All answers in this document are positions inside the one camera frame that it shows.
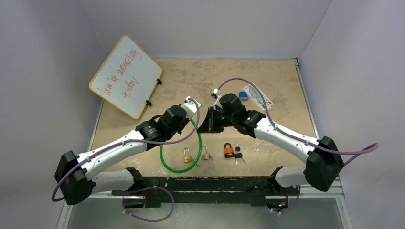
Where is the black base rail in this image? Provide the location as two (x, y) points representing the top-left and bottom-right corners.
(112, 176), (298, 208)

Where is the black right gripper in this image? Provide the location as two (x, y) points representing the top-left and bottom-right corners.
(198, 106), (237, 133)

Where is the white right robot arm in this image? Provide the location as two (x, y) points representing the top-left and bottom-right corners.
(197, 93), (343, 194)

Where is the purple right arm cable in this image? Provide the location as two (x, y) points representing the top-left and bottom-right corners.
(216, 77), (380, 167)

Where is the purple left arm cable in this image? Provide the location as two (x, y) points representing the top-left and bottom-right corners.
(51, 98), (201, 202)

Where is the green cable lock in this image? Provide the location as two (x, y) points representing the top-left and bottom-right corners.
(159, 133), (203, 174)

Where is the whiteboard with orange frame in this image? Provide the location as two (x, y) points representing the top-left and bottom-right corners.
(89, 35), (163, 119)

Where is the brass padlock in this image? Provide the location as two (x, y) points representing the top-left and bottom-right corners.
(183, 147), (193, 163)
(202, 145), (211, 160)

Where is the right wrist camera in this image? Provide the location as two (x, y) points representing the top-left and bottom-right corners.
(211, 88), (222, 108)

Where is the black-headed keys bunch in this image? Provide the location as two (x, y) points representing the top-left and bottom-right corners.
(234, 142), (245, 165)

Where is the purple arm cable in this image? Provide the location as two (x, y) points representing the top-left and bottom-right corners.
(216, 77), (380, 167)
(51, 98), (201, 202)

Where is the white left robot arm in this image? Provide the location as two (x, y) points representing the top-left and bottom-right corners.
(51, 101), (200, 205)

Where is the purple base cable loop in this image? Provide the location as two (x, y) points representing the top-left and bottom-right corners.
(122, 182), (179, 222)

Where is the blue whiteboard eraser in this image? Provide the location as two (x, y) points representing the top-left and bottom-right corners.
(238, 91), (249, 101)

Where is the orange black lock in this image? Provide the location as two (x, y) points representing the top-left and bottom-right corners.
(224, 143), (235, 158)

